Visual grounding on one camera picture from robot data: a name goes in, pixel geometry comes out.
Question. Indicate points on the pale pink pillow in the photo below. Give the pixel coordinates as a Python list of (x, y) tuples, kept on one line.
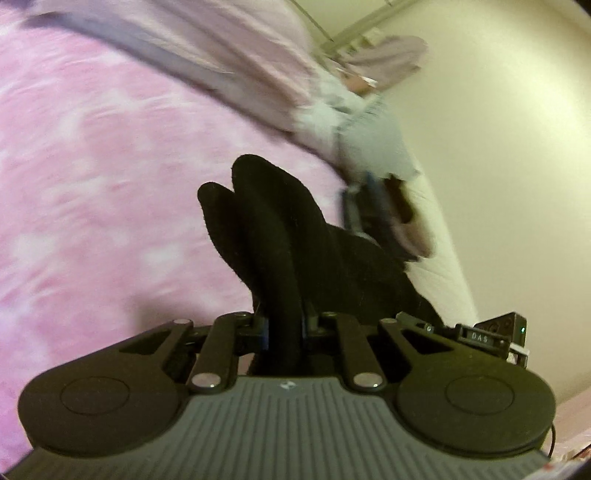
[(207, 41)]

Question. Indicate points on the brown garment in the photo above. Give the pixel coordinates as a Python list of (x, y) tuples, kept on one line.
[(413, 226)]

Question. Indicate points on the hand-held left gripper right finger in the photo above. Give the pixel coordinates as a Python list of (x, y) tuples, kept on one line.
[(308, 332)]

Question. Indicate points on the white mattress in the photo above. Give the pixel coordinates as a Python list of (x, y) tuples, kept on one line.
[(443, 258)]

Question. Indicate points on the yellow wooden clothes rack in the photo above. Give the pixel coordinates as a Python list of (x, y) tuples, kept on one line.
[(351, 27)]

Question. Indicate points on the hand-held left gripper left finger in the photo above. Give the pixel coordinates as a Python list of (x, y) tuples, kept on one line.
[(261, 334)]

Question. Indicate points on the grey white quilt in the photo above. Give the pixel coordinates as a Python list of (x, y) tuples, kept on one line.
[(369, 138)]

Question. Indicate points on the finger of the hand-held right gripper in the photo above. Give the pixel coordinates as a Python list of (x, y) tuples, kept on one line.
[(429, 327)]

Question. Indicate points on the black garment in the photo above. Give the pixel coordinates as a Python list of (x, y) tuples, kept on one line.
[(277, 240)]

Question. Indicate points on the pink floral blanket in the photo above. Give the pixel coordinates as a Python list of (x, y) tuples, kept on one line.
[(92, 184)]

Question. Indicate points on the lavender cloth on shelf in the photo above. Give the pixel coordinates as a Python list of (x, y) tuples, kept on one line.
[(392, 57)]

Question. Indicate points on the navy striped garment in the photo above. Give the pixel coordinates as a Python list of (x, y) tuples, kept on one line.
[(367, 207)]

